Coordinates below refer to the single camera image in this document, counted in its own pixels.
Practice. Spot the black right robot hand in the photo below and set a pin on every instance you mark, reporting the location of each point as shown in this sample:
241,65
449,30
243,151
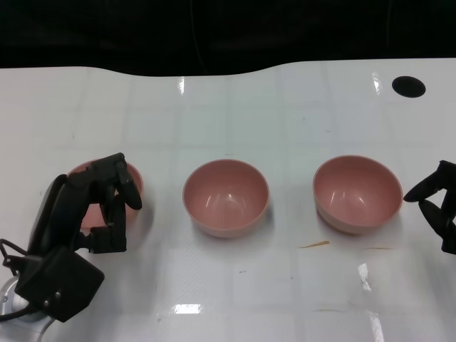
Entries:
440,213

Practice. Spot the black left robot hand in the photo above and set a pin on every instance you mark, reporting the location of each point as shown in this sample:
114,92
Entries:
64,206

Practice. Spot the pink plastic bowl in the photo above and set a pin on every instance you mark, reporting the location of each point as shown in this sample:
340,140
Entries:
224,199
137,180
356,196

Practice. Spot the orange tape strip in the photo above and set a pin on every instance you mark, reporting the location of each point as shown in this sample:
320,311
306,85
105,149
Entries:
317,244

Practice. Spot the black round table grommet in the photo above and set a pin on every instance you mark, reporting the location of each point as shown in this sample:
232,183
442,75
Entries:
409,85

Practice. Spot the black backdrop cloth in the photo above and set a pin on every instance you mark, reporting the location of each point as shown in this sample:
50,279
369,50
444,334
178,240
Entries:
107,32

